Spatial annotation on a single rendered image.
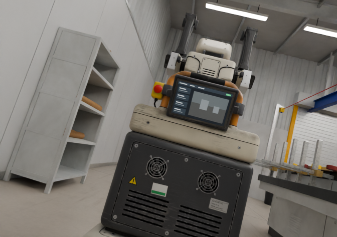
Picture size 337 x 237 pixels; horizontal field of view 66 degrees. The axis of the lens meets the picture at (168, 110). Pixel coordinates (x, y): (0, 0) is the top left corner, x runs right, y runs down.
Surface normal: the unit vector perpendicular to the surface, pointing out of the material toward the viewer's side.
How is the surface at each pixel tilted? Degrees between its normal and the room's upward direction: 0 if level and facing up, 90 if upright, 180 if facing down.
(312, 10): 90
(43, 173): 90
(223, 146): 90
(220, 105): 115
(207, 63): 82
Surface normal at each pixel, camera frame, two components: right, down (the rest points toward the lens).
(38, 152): -0.04, -0.18
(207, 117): -0.16, 0.24
